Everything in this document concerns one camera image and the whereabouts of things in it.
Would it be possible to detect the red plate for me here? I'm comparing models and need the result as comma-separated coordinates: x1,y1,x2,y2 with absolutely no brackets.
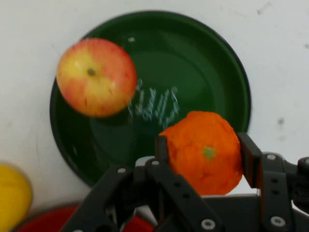
14,204,155,232

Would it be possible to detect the green plate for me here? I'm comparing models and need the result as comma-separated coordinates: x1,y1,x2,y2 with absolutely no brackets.
49,10,252,188

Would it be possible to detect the red yellow apple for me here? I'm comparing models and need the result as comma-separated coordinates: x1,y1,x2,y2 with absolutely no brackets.
56,37,138,118

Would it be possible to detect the yellow pear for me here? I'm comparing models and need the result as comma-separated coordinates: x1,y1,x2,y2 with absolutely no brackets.
0,163,33,232

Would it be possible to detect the orange mandarin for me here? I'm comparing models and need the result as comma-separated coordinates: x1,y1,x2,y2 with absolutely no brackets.
158,110,244,196

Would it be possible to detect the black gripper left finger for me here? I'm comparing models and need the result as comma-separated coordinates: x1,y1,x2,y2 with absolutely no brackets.
61,135,224,232

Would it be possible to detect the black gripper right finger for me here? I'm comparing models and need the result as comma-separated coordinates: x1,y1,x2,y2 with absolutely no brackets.
238,132,309,232

